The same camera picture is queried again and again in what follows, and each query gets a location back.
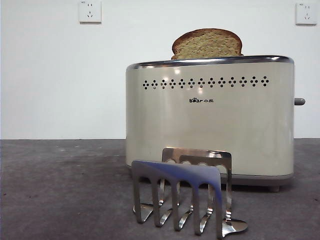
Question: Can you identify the brown-crusted bread slice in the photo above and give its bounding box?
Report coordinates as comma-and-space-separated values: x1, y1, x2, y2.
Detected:
171, 28, 245, 61

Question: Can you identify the cream two-slot toaster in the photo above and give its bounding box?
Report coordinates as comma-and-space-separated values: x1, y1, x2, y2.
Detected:
124, 54, 296, 193

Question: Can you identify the shiny metal toast rack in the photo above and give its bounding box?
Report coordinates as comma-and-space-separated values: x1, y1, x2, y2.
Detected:
131, 147, 249, 240

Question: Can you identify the white wall socket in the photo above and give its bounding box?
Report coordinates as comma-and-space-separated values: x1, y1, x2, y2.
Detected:
295, 2, 318, 26
79, 0, 103, 25

